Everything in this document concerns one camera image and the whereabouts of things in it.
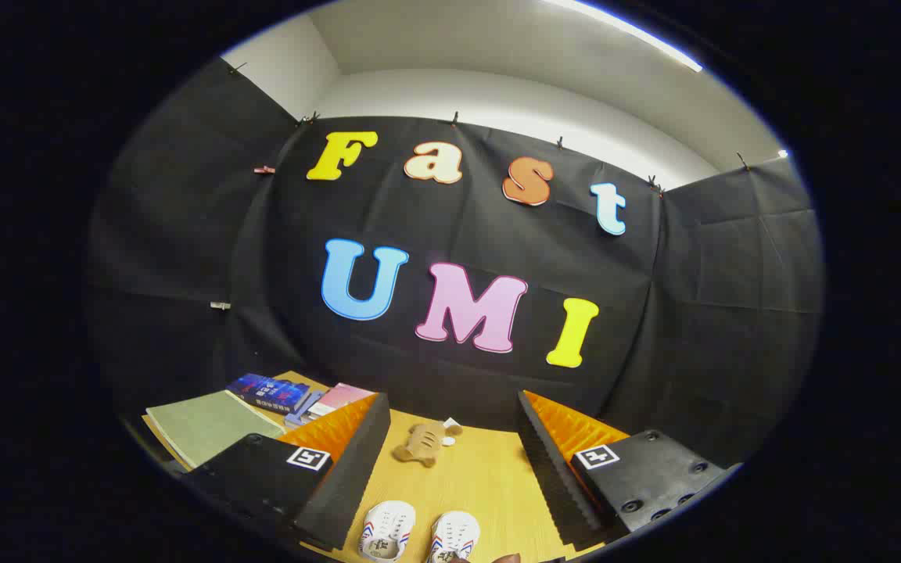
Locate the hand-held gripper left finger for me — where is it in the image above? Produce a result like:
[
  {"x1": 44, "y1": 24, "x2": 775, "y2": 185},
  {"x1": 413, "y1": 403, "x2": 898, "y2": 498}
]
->
[{"x1": 183, "y1": 393, "x2": 392, "y2": 552}]

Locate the pink cover book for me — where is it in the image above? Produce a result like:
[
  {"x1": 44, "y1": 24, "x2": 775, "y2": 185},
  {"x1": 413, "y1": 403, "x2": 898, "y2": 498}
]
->
[{"x1": 308, "y1": 382, "x2": 377, "y2": 419}]

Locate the brown plush toy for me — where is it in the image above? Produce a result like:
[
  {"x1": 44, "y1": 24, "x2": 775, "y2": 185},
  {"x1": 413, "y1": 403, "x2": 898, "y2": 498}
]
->
[{"x1": 393, "y1": 420, "x2": 463, "y2": 468}]

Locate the white canvas shoe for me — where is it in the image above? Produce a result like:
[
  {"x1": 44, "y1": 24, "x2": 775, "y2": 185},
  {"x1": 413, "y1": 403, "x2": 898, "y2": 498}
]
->
[
  {"x1": 427, "y1": 511, "x2": 482, "y2": 563},
  {"x1": 357, "y1": 500, "x2": 418, "y2": 563}
]

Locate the pale green fabric storage box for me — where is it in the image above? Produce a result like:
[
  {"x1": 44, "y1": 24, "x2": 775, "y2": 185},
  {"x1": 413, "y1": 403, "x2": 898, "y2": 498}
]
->
[{"x1": 144, "y1": 389, "x2": 287, "y2": 472}]

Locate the dark blue book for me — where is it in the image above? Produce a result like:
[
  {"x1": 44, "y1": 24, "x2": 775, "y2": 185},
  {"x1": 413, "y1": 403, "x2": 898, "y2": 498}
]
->
[{"x1": 225, "y1": 373, "x2": 312, "y2": 415}]

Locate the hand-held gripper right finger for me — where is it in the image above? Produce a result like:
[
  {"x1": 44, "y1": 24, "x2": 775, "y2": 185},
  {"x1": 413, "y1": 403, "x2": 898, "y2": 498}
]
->
[{"x1": 516, "y1": 389, "x2": 742, "y2": 548}]

